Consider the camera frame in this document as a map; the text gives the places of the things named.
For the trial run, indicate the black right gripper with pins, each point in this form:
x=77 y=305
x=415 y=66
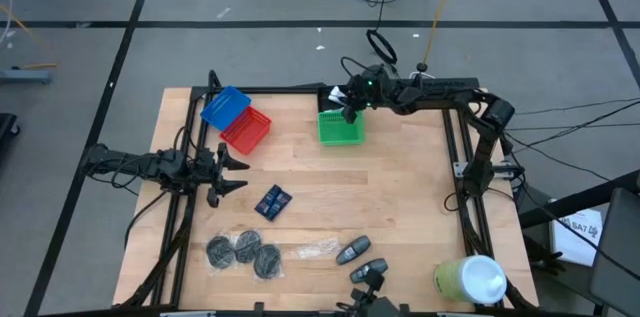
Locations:
x=377 y=88

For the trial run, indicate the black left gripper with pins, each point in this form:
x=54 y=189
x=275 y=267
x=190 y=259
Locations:
x=207 y=172

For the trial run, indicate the dark blue packet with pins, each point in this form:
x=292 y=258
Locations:
x=279 y=205
x=266 y=198

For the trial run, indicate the clear plastic bag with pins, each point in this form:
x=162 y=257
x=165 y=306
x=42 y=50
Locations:
x=317 y=249

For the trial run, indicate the dark grey oval case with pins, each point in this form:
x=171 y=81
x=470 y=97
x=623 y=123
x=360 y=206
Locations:
x=368 y=270
x=353 y=250

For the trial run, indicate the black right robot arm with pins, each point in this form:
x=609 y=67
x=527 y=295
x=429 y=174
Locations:
x=482 y=152

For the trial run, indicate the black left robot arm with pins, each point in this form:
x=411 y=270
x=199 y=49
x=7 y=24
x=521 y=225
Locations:
x=145 y=166

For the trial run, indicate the black plastic basket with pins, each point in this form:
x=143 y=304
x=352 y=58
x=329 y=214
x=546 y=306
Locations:
x=324 y=104

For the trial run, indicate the green plastic basket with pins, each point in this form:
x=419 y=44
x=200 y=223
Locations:
x=335 y=132

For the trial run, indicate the red plastic basket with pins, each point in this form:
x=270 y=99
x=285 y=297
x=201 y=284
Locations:
x=246 y=130

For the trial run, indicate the blue plastic basket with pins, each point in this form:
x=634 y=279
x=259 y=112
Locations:
x=225 y=107

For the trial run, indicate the black round wrapped pad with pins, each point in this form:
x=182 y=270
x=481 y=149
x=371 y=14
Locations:
x=267 y=261
x=220 y=252
x=248 y=246

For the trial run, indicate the small black knob stand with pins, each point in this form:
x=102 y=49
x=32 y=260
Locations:
x=422 y=66

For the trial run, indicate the black bulky device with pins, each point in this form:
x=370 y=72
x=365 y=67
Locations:
x=380 y=307

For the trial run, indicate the green bottle with white cap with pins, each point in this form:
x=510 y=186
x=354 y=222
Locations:
x=450 y=279

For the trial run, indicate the grey metal bar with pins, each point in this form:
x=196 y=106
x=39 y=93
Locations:
x=25 y=77

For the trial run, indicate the black object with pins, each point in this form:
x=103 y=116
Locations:
x=6 y=127

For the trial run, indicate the black diagonal bar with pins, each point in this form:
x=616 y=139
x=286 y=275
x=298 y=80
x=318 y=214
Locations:
x=580 y=202

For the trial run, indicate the white printed cardboard box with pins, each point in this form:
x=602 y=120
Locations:
x=575 y=242

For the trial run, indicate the black flat panel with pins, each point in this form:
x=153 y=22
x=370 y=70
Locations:
x=620 y=257

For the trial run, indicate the black aluminium table frame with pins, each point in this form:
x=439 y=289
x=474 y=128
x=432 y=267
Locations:
x=280 y=90

